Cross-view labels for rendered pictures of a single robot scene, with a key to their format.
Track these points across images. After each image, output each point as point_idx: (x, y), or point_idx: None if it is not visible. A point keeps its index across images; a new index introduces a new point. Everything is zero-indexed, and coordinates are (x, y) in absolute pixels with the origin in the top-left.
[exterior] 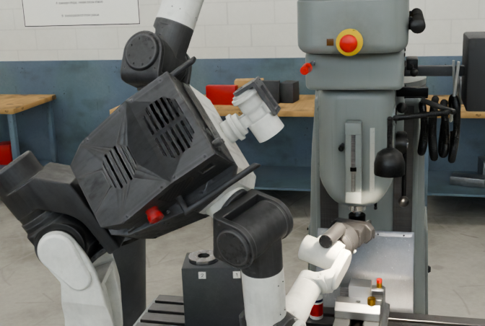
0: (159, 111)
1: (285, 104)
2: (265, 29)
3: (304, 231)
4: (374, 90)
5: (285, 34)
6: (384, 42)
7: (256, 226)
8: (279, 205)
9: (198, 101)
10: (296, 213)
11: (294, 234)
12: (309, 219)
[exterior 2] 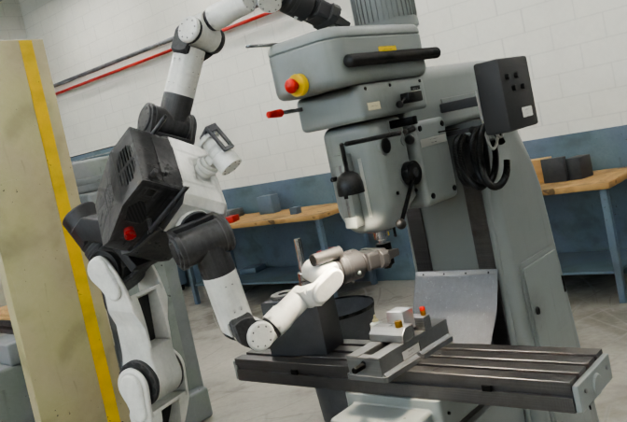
0: (123, 155)
1: (572, 181)
2: (554, 105)
3: (598, 317)
4: (355, 125)
5: (576, 107)
6: (322, 79)
7: (190, 235)
8: (220, 220)
9: (170, 147)
10: (600, 300)
11: (585, 320)
12: (610, 305)
